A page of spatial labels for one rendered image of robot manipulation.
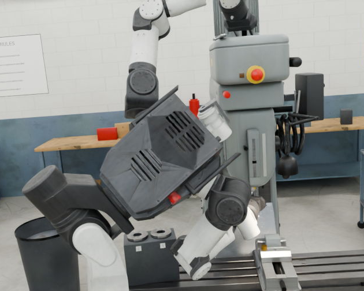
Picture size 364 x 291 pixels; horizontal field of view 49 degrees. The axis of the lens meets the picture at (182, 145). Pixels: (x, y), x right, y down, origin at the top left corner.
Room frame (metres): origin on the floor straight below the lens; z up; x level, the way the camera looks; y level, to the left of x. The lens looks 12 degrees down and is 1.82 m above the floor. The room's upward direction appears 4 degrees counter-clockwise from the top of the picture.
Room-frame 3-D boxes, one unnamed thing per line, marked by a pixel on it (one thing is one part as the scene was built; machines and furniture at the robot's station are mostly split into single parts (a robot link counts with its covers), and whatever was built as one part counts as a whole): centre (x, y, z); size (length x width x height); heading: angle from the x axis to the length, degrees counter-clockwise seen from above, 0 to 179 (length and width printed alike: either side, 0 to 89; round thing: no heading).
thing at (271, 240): (1.58, -0.36, 1.03); 0.06 x 0.05 x 0.06; 86
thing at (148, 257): (1.58, 0.17, 1.02); 0.22 x 0.12 x 0.20; 97
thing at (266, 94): (1.62, -0.28, 1.68); 0.34 x 0.24 x 0.10; 178
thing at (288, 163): (1.35, -0.37, 1.44); 0.07 x 0.07 x 0.06
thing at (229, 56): (1.60, -0.27, 1.81); 0.47 x 0.26 x 0.16; 178
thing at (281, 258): (1.52, -0.35, 1.01); 0.12 x 0.06 x 0.04; 86
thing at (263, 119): (1.59, -0.27, 1.47); 0.21 x 0.19 x 0.32; 88
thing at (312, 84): (1.87, -0.62, 1.62); 0.20 x 0.09 x 0.21; 178
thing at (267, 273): (1.55, -0.35, 0.97); 0.35 x 0.15 x 0.11; 176
